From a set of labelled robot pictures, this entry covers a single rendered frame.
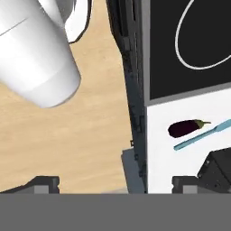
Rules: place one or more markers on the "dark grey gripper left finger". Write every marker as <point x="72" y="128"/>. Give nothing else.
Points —
<point x="45" y="182"/>

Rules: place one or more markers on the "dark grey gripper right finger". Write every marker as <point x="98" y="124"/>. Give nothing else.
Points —
<point x="186" y="183"/>

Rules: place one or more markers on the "light blue spatula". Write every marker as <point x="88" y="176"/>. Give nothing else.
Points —
<point x="198" y="137"/>

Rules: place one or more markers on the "dark purple eggplant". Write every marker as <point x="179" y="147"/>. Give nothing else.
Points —
<point x="183" y="128"/>

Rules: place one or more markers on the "dark grey boxy object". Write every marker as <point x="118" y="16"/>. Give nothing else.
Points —
<point x="219" y="168"/>

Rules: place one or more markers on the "grey cupboard front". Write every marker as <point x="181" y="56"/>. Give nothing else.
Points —
<point x="132" y="171"/>

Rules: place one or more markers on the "dark grey oven front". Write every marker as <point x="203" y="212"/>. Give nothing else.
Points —
<point x="132" y="78"/>

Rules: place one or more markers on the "white rounded cylinder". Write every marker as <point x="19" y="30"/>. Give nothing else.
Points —
<point x="33" y="57"/>

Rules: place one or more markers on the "black hob with grey rim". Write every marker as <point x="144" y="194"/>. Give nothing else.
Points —
<point x="192" y="36"/>

